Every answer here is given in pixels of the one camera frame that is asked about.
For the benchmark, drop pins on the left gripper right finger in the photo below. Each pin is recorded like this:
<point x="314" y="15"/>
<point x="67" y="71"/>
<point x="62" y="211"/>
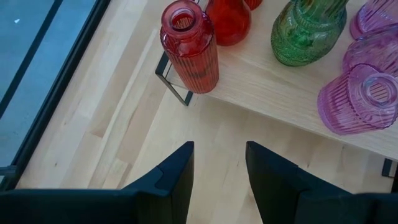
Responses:
<point x="311" y="208"/>

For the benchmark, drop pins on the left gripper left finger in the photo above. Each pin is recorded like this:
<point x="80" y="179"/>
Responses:
<point x="93" y="208"/>

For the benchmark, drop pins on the pink squat ribbed glass vase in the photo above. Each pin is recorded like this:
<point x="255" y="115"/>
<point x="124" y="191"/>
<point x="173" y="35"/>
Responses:
<point x="348" y="105"/>

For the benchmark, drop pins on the pink twisted glass vase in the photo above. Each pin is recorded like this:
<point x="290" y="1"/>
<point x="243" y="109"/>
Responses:
<point x="373" y="53"/>

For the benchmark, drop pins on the green embossed glass vase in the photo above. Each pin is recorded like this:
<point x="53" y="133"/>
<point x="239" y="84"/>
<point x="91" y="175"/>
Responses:
<point x="304" y="40"/>

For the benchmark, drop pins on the red ribbed glass bottle vase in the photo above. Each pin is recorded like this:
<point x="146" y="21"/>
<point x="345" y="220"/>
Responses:
<point x="192" y="62"/>

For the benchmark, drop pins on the red bulbous glass vase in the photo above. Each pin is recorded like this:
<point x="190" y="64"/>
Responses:
<point x="230" y="25"/>

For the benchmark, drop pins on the pink ringed glass vase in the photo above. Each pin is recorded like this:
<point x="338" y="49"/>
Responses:
<point x="376" y="15"/>

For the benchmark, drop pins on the dark red glass vase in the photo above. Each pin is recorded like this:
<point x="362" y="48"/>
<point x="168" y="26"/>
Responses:
<point x="253" y="3"/>

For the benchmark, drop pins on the light wooden board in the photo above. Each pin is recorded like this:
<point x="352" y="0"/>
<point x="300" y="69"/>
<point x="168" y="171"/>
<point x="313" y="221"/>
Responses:
<point x="264" y="87"/>

